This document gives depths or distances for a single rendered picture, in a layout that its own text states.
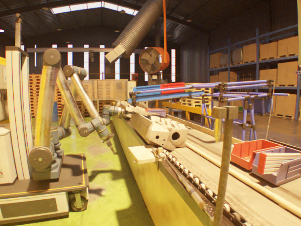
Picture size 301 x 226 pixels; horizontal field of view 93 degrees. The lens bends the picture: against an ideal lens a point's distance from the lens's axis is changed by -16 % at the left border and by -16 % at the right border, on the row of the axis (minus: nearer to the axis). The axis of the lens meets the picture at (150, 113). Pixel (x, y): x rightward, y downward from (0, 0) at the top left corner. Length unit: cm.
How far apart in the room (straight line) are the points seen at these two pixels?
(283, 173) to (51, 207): 192
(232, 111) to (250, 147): 96
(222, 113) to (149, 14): 906
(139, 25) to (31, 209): 849
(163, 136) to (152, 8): 863
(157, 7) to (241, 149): 900
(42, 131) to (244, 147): 163
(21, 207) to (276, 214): 196
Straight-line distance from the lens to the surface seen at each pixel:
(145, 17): 933
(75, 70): 215
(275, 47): 1162
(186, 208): 97
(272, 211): 94
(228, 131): 54
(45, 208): 198
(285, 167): 115
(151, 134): 138
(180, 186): 98
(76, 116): 183
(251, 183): 108
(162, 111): 332
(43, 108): 159
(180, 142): 158
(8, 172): 211
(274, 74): 1138
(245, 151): 143
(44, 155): 162
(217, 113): 50
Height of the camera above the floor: 127
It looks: 7 degrees down
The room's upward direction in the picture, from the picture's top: straight up
